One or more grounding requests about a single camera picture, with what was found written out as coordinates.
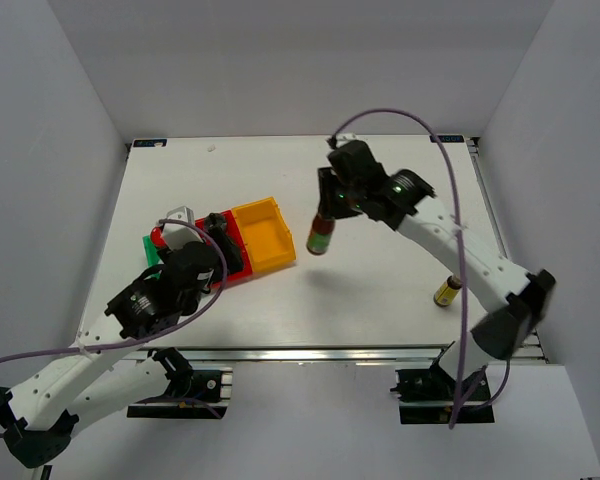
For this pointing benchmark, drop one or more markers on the right blue table label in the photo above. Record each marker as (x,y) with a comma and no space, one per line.
(447,138)

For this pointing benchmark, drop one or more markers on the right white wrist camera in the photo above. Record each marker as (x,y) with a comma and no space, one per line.
(335,141)

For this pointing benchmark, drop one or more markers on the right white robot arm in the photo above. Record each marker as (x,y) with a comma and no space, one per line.
(515,300)

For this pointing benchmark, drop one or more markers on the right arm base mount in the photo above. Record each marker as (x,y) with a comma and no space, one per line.
(431,390)

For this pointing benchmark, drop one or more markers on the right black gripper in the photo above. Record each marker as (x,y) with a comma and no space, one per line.
(328,180)

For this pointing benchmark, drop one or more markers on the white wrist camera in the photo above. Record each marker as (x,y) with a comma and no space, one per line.
(335,141)
(176,236)

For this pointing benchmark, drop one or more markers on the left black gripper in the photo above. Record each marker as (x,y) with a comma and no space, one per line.
(233,259)

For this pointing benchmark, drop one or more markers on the yellow plastic bin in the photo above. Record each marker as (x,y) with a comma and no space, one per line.
(265,235)

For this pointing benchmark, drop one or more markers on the left blue table label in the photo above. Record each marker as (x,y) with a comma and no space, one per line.
(149,143)

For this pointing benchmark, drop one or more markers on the green plastic bin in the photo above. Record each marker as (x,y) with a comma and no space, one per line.
(151,252)

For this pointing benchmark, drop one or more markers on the small yellow label bottle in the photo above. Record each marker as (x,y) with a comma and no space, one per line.
(448,291)

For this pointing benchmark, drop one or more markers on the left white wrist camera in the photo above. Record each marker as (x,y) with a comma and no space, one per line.
(176,236)

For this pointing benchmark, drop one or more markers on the red lid sauce jar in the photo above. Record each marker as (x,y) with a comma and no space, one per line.
(156,237)

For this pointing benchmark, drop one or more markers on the red plastic bin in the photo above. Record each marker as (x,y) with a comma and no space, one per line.
(236,235)

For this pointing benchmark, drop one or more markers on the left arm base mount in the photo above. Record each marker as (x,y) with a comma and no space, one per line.
(203,395)

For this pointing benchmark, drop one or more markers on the white spice jar black lid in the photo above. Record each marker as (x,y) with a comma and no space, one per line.
(216,225)

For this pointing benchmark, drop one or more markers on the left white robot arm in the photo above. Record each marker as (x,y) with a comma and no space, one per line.
(40,416)

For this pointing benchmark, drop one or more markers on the red chili sauce bottle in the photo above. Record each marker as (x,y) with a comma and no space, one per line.
(320,234)

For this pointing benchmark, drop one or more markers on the blue table label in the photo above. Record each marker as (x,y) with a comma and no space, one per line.
(149,143)
(447,138)

